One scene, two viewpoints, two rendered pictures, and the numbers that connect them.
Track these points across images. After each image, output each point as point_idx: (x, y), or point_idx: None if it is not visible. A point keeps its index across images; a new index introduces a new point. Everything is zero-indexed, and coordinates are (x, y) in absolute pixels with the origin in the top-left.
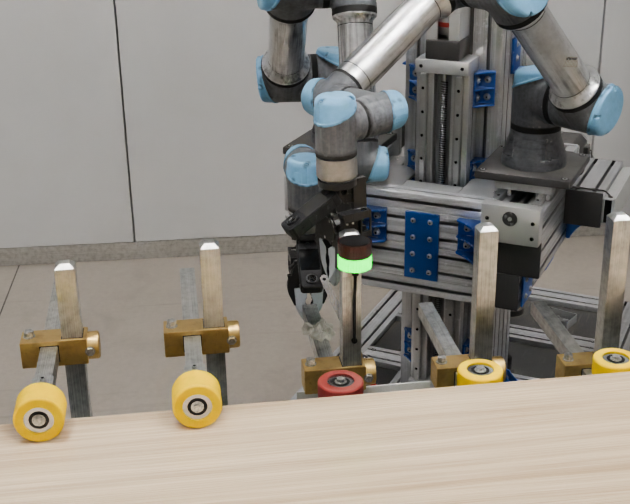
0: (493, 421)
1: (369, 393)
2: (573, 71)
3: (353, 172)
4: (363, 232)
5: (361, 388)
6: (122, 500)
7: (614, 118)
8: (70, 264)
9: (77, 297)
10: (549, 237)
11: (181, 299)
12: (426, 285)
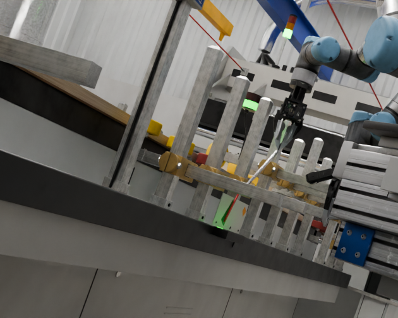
0: None
1: (194, 152)
2: (378, 10)
3: (292, 75)
4: (280, 110)
5: (199, 154)
6: None
7: (376, 47)
8: (297, 139)
9: (290, 153)
10: (364, 190)
11: None
12: None
